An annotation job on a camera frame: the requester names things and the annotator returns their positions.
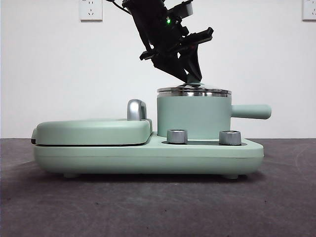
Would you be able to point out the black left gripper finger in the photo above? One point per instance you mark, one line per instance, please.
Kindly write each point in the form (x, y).
(193, 61)
(169, 64)

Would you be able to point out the glass lid with green knob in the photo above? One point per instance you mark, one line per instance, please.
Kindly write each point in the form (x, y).
(193, 90)

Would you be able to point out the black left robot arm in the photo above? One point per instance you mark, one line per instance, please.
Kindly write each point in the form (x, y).
(153, 24)

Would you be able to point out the silver control knob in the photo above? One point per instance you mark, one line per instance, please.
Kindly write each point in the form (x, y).
(230, 137)
(177, 137)

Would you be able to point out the mint green breakfast machine base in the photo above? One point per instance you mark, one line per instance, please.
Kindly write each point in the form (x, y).
(148, 158)

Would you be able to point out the mint green griddle cover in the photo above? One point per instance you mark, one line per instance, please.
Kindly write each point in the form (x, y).
(86, 133)

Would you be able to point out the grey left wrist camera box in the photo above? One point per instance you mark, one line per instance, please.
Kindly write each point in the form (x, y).
(187, 10)

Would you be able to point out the white wall socket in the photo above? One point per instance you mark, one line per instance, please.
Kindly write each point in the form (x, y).
(309, 10)
(90, 10)

